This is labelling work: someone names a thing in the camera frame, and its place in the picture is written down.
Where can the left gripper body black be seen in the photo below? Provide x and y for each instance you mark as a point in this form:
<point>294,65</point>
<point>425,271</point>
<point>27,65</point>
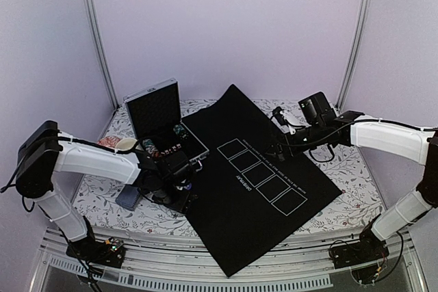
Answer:
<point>166,195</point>

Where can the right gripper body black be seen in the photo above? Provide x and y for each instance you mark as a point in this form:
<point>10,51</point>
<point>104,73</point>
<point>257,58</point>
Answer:
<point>297,148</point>

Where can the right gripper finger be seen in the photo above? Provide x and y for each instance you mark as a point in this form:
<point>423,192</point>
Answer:
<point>274,150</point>
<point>280,156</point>

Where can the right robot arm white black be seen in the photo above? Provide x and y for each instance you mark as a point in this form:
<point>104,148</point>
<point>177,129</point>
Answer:
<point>325,126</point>

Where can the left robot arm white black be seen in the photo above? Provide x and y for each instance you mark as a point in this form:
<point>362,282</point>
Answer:
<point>49,150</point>

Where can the dice row in case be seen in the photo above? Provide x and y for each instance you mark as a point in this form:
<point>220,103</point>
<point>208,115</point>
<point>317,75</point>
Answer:
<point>172,149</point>

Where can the front poker chip stack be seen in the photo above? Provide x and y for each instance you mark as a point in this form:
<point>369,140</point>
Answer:
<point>151,149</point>

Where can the green poker chip stack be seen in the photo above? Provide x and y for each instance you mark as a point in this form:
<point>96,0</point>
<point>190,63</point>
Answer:
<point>180,131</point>

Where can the blue playing card deck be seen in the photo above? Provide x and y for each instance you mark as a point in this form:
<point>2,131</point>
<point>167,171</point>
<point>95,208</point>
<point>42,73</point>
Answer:
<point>128,198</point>

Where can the cream ceramic cup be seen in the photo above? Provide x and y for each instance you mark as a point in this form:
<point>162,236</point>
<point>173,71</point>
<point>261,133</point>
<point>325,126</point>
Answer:
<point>126,145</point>

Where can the black poker play mat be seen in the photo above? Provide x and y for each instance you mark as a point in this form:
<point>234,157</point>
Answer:
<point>246,202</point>

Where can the aluminium poker chip case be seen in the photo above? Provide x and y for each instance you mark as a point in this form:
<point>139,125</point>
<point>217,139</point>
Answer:
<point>154,111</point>

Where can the red patterned small dish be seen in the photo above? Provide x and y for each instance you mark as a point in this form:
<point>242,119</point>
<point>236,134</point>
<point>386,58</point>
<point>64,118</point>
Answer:
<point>109,141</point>

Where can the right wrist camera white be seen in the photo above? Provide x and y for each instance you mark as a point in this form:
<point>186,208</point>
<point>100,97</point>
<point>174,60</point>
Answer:
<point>289,123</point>

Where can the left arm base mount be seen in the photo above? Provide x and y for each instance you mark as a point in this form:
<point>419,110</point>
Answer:
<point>109,253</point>

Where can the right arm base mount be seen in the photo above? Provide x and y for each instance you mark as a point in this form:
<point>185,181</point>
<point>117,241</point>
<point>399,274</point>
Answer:
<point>367,249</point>

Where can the right aluminium frame post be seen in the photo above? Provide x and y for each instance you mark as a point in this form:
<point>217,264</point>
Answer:
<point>354,53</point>

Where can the aluminium frame post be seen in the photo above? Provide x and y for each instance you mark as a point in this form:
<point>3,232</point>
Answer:
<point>100,52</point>
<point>354,53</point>

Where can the left aluminium frame post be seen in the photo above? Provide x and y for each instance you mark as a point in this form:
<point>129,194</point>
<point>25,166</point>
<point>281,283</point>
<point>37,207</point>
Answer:
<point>100,52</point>

